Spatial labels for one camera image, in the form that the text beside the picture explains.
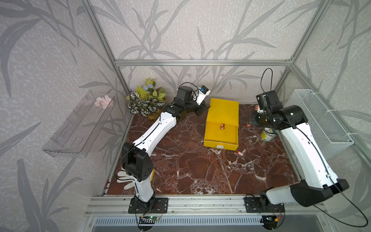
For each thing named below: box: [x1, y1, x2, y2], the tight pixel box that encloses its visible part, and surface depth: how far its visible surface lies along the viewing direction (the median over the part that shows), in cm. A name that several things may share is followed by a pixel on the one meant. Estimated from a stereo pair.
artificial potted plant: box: [126, 77, 167, 121], surface depth 92 cm
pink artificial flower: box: [94, 95, 112, 109], surface depth 78 cm
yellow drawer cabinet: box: [206, 98, 240, 127], surface depth 89 cm
